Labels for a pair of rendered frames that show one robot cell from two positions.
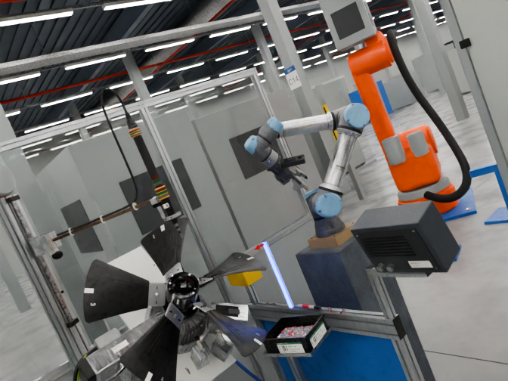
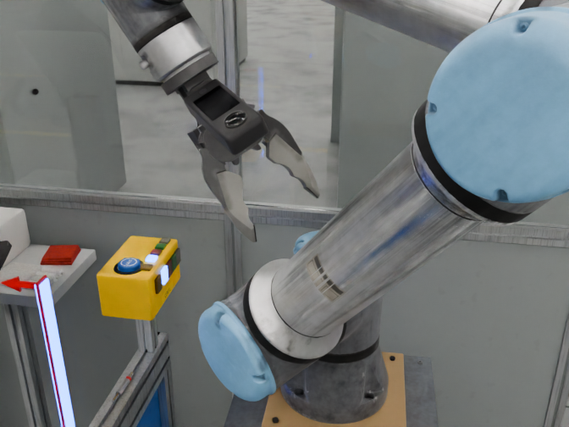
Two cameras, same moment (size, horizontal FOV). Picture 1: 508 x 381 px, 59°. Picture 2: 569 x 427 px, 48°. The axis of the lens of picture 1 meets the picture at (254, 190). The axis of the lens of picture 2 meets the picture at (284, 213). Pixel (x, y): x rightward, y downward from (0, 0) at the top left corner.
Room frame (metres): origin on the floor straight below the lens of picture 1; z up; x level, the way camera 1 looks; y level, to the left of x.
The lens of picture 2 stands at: (1.65, -0.74, 1.64)
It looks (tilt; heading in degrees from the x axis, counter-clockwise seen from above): 25 degrees down; 46
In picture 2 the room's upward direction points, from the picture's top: straight up
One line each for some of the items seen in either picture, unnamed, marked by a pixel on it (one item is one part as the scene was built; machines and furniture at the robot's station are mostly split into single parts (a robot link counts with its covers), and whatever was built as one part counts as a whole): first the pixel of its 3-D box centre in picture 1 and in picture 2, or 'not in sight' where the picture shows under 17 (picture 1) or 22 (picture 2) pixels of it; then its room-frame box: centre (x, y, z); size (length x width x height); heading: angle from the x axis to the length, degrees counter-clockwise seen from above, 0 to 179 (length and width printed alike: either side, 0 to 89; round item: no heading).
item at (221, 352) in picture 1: (222, 347); not in sight; (1.72, 0.36, 0.91); 0.12 x 0.08 x 0.12; 36
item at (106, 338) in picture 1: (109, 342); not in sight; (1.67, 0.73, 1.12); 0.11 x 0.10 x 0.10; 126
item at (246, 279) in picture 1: (243, 274); (141, 279); (2.19, 0.21, 1.02); 0.16 x 0.10 x 0.11; 36
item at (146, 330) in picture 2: (251, 292); (146, 322); (2.19, 0.21, 0.92); 0.03 x 0.03 x 0.12; 36
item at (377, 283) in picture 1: (380, 292); not in sight; (1.52, -0.27, 0.96); 0.03 x 0.03 x 0.20; 36
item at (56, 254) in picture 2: not in sight; (60, 254); (2.24, 0.69, 0.87); 0.08 x 0.08 x 0.02; 45
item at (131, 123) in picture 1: (151, 168); not in sight; (1.74, 0.33, 1.66); 0.04 x 0.04 x 0.46
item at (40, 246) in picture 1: (44, 243); not in sight; (1.95, 0.92, 1.55); 0.10 x 0.07 x 0.08; 71
